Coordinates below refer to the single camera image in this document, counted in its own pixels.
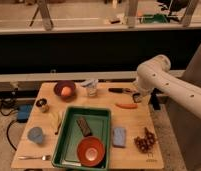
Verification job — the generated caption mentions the banana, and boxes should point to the banana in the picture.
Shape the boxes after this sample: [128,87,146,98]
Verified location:
[49,112,62,135]

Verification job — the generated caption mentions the black handled knife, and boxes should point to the black handled knife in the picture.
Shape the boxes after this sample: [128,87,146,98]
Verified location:
[108,88,133,94]

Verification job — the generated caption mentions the blue sponge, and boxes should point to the blue sponge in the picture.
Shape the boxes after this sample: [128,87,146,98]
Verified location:
[112,127,126,148]

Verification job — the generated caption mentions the blue cup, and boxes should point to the blue cup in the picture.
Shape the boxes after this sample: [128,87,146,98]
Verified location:
[27,127,44,144]

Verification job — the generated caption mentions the purple bowl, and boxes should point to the purple bowl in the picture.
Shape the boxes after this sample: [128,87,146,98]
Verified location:
[54,80,76,100]

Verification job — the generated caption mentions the dark chocolate bar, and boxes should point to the dark chocolate bar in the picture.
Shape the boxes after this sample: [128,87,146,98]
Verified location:
[77,117,92,137]

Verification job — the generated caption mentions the clear plastic cup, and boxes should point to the clear plastic cup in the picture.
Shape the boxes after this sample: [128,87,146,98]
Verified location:
[81,79,98,97]

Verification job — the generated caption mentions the green plastic tray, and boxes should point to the green plastic tray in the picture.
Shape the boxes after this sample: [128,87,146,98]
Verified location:
[52,106,111,171]

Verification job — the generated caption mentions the wooden table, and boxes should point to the wooden table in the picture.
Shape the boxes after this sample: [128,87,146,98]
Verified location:
[11,83,164,170]

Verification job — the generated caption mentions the small dark tin can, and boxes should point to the small dark tin can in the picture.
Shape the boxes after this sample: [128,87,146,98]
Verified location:
[36,98,49,113]

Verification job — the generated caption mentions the blue power box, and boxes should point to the blue power box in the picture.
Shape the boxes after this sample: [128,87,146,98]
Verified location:
[17,105,32,123]

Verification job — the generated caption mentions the red bowl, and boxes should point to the red bowl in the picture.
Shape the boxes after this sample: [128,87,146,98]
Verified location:
[77,136,105,167]

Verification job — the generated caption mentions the black cable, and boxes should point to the black cable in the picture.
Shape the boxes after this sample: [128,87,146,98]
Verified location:
[0,96,22,152]

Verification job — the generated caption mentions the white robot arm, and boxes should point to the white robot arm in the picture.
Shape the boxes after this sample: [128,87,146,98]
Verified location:
[136,54,201,119]

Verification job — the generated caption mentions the bunch of dark grapes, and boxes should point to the bunch of dark grapes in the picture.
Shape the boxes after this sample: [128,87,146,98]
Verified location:
[134,127,156,153]

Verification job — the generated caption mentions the silver fork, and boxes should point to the silver fork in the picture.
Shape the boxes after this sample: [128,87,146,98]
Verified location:
[18,155,51,161]

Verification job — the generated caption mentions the orange fruit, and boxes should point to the orange fruit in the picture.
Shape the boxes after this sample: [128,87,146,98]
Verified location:
[61,87,71,97]

